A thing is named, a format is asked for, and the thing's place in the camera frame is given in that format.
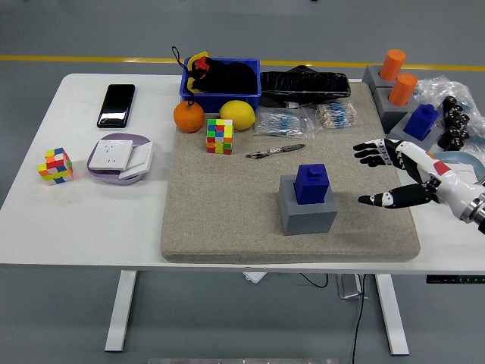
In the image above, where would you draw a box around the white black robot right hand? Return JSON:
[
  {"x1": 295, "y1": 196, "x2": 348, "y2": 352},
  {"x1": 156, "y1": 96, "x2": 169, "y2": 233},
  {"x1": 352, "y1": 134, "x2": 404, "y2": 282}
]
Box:
[{"x1": 352, "y1": 138, "x2": 483, "y2": 221}]

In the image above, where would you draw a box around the blue square seal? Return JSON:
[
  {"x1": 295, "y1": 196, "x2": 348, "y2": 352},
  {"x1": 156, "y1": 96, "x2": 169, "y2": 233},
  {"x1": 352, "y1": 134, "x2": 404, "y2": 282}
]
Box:
[
  {"x1": 402, "y1": 103, "x2": 440, "y2": 142},
  {"x1": 293, "y1": 163, "x2": 333, "y2": 206}
]

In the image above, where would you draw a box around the grey seal holder block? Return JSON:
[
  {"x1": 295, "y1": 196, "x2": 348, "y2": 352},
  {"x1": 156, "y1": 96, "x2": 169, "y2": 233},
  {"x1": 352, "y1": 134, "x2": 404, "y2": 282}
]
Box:
[
  {"x1": 386, "y1": 115, "x2": 444, "y2": 153},
  {"x1": 373, "y1": 86, "x2": 418, "y2": 134},
  {"x1": 361, "y1": 65, "x2": 399, "y2": 92},
  {"x1": 277, "y1": 174, "x2": 338, "y2": 236}
]

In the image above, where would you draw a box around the orange cylinder seal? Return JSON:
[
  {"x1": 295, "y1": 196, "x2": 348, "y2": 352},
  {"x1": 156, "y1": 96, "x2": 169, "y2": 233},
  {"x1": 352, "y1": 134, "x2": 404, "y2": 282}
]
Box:
[
  {"x1": 379, "y1": 48, "x2": 407, "y2": 81},
  {"x1": 388, "y1": 72, "x2": 418, "y2": 107}
]

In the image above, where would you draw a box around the light blue tray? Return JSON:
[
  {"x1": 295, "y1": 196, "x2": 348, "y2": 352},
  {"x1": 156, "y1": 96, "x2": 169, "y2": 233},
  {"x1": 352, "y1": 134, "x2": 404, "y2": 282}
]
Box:
[{"x1": 435, "y1": 150, "x2": 485, "y2": 184}]

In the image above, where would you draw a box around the clear plastic bag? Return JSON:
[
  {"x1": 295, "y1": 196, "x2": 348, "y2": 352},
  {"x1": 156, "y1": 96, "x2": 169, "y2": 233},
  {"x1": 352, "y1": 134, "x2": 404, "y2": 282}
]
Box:
[{"x1": 415, "y1": 75, "x2": 485, "y2": 152}]

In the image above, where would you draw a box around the black table control panel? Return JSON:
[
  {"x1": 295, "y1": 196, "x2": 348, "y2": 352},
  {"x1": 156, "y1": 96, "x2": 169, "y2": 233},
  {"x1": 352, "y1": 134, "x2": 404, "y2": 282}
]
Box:
[{"x1": 425, "y1": 274, "x2": 485, "y2": 284}]

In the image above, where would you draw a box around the small bag of resistors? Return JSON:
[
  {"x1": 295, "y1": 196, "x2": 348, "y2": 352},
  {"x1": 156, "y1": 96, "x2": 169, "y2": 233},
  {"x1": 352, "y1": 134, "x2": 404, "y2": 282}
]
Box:
[{"x1": 314, "y1": 100, "x2": 359, "y2": 132}]

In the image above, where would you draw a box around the white table leg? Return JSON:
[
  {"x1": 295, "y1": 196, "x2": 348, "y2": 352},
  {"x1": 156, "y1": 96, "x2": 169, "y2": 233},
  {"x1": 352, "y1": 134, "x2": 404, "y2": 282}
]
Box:
[
  {"x1": 374, "y1": 273, "x2": 410, "y2": 356},
  {"x1": 104, "y1": 270, "x2": 137, "y2": 353}
]

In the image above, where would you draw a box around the large bag of resistors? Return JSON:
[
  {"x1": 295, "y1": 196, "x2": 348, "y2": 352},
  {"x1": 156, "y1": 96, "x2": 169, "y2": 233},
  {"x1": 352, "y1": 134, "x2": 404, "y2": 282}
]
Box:
[{"x1": 253, "y1": 105, "x2": 316, "y2": 140}]

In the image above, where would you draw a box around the black silver pen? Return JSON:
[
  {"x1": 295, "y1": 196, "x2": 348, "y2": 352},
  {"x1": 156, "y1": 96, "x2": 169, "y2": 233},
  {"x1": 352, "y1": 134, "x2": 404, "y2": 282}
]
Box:
[{"x1": 245, "y1": 143, "x2": 307, "y2": 159}]

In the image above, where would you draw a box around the yellow lemon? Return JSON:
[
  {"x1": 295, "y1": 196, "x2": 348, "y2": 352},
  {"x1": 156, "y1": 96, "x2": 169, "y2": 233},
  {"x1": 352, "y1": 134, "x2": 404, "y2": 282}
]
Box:
[{"x1": 219, "y1": 99, "x2": 257, "y2": 131}]

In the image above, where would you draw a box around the grey-brown mat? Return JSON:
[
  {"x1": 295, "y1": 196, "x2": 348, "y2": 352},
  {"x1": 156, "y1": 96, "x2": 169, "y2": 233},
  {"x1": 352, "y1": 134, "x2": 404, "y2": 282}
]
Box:
[{"x1": 160, "y1": 81, "x2": 421, "y2": 265}]

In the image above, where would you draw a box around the scrambled magic cube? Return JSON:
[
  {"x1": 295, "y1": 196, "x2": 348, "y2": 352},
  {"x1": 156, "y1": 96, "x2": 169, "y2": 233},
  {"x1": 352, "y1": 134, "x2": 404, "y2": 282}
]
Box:
[
  {"x1": 36, "y1": 147, "x2": 74, "y2": 187},
  {"x1": 205, "y1": 118, "x2": 234, "y2": 155}
]

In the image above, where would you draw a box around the blue plastic bin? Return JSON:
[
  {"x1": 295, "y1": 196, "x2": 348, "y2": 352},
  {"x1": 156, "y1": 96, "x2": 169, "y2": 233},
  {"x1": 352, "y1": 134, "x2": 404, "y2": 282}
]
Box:
[{"x1": 178, "y1": 57, "x2": 262, "y2": 114}]

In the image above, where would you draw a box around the orange fruit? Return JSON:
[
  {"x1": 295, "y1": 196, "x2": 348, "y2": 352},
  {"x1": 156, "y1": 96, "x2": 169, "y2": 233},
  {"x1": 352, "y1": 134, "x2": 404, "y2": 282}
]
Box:
[{"x1": 173, "y1": 101, "x2": 206, "y2": 134}]

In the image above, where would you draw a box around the yellow red toy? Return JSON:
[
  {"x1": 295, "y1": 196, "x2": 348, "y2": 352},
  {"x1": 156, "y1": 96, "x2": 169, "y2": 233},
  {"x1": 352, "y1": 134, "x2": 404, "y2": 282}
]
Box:
[{"x1": 183, "y1": 50, "x2": 211, "y2": 94}]

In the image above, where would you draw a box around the black smartphone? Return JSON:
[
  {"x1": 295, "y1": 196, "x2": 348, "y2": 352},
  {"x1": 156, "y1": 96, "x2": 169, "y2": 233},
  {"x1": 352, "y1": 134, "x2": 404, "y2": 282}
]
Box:
[{"x1": 96, "y1": 83, "x2": 136, "y2": 129}]

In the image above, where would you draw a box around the purple tray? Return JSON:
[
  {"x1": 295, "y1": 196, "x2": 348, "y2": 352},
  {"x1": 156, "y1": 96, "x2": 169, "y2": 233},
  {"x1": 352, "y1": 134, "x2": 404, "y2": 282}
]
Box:
[{"x1": 86, "y1": 132, "x2": 155, "y2": 187}]

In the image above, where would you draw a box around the white switch panel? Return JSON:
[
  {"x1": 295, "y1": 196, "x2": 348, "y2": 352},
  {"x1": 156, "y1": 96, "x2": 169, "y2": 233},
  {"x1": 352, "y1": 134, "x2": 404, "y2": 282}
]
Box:
[{"x1": 449, "y1": 162, "x2": 480, "y2": 184}]

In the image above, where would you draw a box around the short black cable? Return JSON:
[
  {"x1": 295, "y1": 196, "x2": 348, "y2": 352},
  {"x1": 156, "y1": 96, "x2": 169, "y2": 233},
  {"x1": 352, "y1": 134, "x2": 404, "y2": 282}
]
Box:
[{"x1": 299, "y1": 272, "x2": 329, "y2": 288}]

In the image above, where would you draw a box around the long black cable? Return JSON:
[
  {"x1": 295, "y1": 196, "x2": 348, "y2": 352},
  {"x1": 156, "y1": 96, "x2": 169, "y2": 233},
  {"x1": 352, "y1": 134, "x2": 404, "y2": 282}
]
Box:
[{"x1": 351, "y1": 273, "x2": 369, "y2": 364}]

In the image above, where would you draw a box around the black pouch with cord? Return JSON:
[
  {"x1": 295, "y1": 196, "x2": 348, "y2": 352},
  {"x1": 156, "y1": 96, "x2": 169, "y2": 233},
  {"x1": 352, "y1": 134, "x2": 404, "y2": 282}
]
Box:
[{"x1": 171, "y1": 45, "x2": 258, "y2": 107}]

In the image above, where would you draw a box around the white wall switch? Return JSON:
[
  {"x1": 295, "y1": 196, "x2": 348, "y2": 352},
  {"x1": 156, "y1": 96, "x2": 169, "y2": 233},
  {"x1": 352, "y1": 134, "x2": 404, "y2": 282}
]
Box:
[{"x1": 118, "y1": 141, "x2": 154, "y2": 180}]

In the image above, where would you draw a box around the white wall socket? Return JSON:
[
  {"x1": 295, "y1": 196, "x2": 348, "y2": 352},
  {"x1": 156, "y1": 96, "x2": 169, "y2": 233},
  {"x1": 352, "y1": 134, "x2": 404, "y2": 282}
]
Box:
[{"x1": 88, "y1": 140, "x2": 134, "y2": 171}]

